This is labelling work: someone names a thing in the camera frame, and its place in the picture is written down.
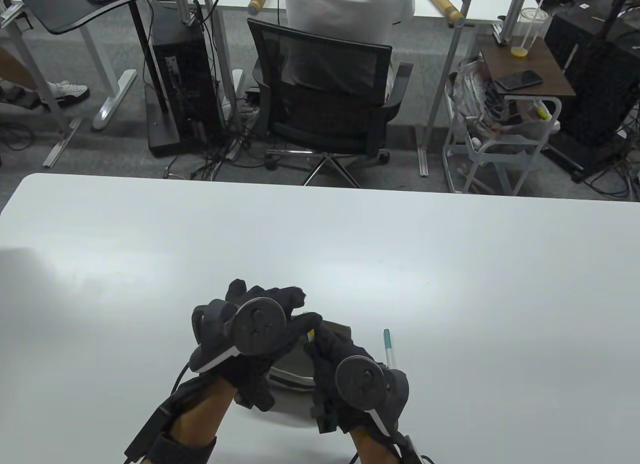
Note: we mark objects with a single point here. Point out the white desk leg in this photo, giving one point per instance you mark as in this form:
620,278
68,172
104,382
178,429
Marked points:
114,102

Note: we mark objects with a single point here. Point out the black mesh office chair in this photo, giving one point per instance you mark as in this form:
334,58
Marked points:
325,99

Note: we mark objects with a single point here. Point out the grey metal desk frame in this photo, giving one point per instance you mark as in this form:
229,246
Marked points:
62,142

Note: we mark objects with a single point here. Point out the black equipment case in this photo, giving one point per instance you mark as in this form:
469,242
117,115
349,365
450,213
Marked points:
595,84

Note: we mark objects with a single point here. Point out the person's right hand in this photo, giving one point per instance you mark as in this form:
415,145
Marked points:
335,349

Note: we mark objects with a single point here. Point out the black left forearm sensor box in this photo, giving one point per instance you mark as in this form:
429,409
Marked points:
147,434

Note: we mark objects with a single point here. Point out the olive green fabric pen pouch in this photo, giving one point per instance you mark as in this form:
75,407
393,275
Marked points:
292,401

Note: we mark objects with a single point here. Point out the brown top white side table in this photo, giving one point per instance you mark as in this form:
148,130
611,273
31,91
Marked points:
550,69

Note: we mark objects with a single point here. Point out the crumpled plastic bag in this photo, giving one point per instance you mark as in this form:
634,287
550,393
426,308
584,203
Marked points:
470,92

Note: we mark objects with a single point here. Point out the black smartphone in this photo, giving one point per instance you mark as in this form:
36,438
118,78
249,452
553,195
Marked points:
520,79

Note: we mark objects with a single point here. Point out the black curved standing desk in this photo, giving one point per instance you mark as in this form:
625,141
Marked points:
65,12

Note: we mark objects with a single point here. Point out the grey left hand controller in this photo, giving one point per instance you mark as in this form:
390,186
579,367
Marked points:
257,326

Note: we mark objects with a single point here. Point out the aluminium frame post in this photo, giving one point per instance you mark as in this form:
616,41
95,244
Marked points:
182,4

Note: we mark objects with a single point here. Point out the white desk with metal legs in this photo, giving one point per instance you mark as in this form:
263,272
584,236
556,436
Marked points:
475,7

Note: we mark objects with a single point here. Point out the white twist pen blue cap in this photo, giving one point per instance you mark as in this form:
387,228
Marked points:
388,339

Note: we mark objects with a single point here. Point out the cardboard tube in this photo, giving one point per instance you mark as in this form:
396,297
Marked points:
447,10
262,0

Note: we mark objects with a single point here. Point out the grey right forearm sensor box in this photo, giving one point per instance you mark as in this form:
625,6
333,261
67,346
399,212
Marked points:
410,449

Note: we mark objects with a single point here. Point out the black computer tower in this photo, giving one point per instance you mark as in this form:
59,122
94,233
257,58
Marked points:
185,69

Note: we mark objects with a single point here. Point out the person's right forearm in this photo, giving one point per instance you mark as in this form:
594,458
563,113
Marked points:
372,446

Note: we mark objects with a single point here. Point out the clear plastic cup with straw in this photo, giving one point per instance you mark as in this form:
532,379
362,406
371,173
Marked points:
535,22

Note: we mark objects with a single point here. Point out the person's left hand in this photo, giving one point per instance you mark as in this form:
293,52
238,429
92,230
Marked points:
280,294

